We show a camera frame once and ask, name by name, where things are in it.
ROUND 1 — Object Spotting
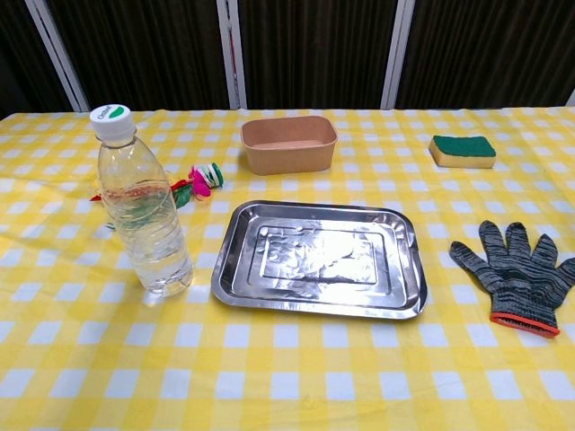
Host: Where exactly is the transparent plastic water bottle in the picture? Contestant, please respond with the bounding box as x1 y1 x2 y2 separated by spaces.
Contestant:
88 103 194 299

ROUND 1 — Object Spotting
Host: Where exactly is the rectangular metal tray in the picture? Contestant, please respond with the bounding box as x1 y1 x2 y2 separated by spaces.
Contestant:
210 199 429 321

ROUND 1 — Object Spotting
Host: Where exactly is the brown paper box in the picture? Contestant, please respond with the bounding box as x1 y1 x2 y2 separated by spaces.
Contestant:
240 115 339 176

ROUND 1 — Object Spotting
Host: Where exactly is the colourful feather shuttlecock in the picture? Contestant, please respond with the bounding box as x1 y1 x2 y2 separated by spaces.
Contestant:
89 162 225 213

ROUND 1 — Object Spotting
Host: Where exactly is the yellow white checkered tablecloth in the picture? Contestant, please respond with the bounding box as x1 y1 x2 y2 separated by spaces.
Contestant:
0 106 575 431

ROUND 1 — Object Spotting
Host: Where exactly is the yellow sponge with green pad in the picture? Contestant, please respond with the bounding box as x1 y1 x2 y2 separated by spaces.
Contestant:
428 135 498 170

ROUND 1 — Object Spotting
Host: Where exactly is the grey knitted work glove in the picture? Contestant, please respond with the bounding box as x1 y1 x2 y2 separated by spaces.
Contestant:
450 219 575 339

